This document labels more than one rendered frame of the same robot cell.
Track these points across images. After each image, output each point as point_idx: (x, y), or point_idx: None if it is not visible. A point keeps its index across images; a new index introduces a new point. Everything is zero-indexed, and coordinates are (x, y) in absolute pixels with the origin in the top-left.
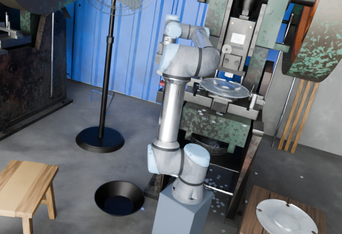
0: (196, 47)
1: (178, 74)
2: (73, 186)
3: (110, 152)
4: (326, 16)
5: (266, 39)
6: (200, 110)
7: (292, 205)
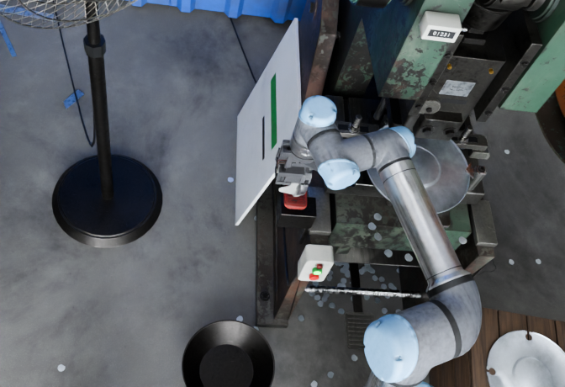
0: (446, 324)
1: (417, 381)
2: (124, 360)
3: (147, 232)
4: None
5: (525, 101)
6: (371, 219)
7: (535, 334)
